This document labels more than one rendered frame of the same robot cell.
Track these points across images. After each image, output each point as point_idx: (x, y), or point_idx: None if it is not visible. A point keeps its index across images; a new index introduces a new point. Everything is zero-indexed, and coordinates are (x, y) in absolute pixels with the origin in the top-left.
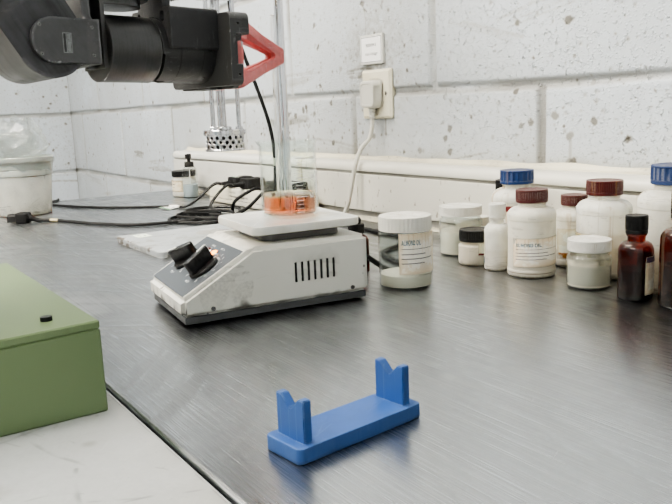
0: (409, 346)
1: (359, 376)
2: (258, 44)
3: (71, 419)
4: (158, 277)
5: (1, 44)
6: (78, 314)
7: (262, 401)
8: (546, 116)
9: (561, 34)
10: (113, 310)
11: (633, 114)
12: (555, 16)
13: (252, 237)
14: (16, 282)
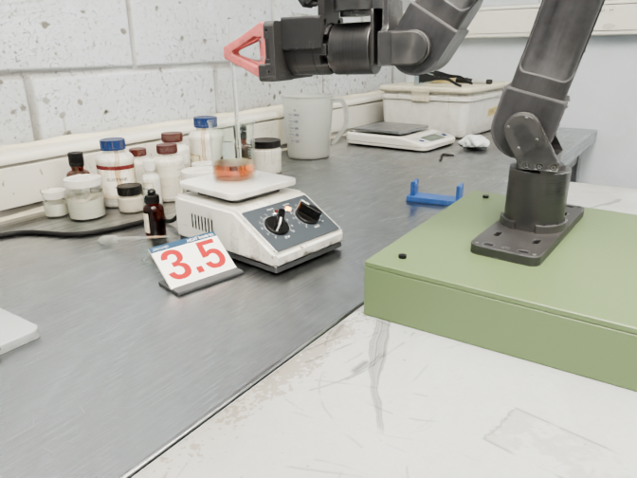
0: (336, 205)
1: (382, 207)
2: (251, 44)
3: None
4: (287, 247)
5: (455, 47)
6: (470, 194)
7: (426, 214)
8: (37, 101)
9: (40, 35)
10: (311, 283)
11: (106, 95)
12: (31, 20)
13: (263, 195)
14: (427, 229)
